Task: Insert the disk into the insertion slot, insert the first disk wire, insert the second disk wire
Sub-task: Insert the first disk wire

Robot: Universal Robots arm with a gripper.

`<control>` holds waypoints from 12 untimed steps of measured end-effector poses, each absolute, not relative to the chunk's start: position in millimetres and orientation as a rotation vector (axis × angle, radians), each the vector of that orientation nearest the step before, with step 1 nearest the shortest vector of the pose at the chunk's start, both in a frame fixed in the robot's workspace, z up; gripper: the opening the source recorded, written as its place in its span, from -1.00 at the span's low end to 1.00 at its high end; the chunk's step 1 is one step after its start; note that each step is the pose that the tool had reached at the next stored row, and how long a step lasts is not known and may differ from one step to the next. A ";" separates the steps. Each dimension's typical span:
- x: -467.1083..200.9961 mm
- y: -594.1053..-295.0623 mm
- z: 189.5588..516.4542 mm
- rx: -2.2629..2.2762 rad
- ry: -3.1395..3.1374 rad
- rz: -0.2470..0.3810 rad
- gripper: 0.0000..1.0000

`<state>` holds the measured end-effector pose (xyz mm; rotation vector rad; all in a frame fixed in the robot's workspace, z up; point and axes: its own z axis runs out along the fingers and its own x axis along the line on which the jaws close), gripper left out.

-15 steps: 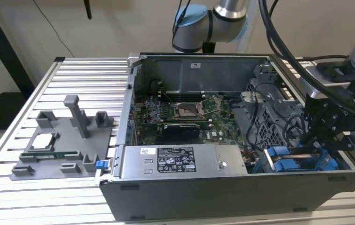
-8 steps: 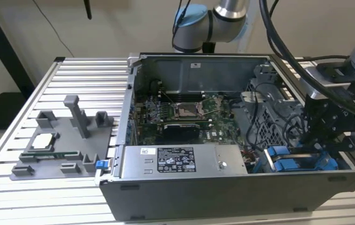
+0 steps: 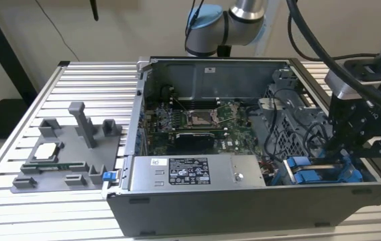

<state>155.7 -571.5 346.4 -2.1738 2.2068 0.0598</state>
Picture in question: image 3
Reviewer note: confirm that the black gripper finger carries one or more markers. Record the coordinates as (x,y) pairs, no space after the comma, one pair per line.
(334,140)
(378,148)

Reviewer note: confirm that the hard disk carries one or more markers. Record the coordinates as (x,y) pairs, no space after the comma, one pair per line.
(310,167)

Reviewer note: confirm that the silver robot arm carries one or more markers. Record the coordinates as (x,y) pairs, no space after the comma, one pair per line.
(243,15)

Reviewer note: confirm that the grey metal disk bay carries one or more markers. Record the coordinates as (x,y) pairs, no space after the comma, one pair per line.
(287,135)

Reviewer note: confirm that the black RAM slot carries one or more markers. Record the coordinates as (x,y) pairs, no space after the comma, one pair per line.
(193,105)
(193,100)

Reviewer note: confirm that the green motherboard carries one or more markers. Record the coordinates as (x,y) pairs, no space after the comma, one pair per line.
(240,145)

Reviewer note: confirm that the silver power supply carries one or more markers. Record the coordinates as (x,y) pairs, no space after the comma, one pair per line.
(230,173)

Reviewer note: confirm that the CPU socket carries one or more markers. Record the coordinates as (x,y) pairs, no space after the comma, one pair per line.
(197,119)

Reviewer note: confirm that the black graphics card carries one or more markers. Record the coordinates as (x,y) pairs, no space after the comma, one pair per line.
(193,143)

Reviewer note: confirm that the black PC case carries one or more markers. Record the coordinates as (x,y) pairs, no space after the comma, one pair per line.
(209,213)

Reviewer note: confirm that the thin locking lever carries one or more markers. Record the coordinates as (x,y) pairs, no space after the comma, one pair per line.
(180,104)

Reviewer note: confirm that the blue case latch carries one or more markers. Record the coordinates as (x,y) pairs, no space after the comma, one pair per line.
(108,175)

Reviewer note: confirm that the grey parts rack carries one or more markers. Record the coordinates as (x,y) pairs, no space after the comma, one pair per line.
(76,150)

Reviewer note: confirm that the green RAM stick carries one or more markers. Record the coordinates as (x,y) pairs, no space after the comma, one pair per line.
(65,166)

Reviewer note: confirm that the silver CPU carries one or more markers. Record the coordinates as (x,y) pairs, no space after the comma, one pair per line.
(45,151)

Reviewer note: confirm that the black antenna stick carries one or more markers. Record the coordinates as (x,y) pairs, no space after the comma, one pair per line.
(93,10)

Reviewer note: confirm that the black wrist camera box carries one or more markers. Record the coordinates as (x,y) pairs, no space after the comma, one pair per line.
(365,70)

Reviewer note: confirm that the black slanted post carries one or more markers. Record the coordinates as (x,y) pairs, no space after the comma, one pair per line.
(5,55)

